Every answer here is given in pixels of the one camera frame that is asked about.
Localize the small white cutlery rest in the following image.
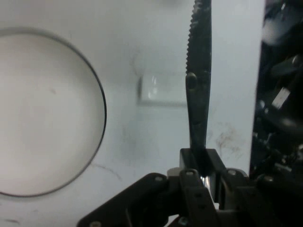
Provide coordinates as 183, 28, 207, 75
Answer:
136, 72, 188, 107

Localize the silver table knife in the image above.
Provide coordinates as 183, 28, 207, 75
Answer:
185, 0, 216, 204

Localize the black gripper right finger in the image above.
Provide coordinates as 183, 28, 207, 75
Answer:
205, 148, 303, 227

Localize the white plate with black rim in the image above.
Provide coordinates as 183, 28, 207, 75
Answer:
0, 27, 107, 199

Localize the black object on floor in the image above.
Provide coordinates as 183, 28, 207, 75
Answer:
248, 0, 303, 187

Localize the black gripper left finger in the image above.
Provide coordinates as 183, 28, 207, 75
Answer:
76, 148, 221, 227

